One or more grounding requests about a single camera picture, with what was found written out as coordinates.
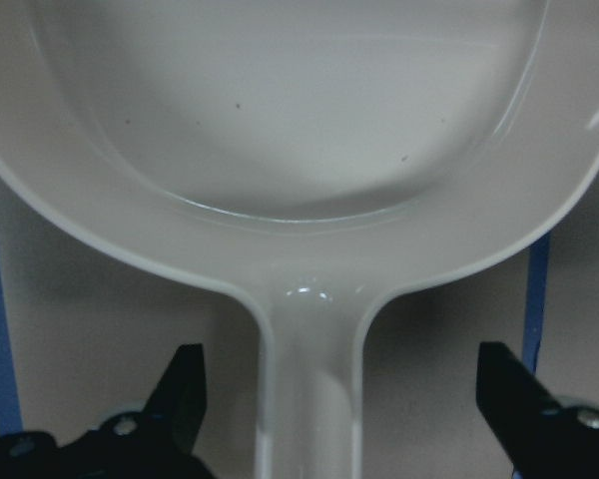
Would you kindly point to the white plastic dustpan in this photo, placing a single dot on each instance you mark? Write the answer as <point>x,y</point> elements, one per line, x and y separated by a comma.
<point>311,159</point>

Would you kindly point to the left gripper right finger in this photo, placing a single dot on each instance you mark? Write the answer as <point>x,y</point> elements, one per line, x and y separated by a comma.
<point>543,437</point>

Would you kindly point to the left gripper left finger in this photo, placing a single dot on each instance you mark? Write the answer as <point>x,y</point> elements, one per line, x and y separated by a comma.
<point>156,441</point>

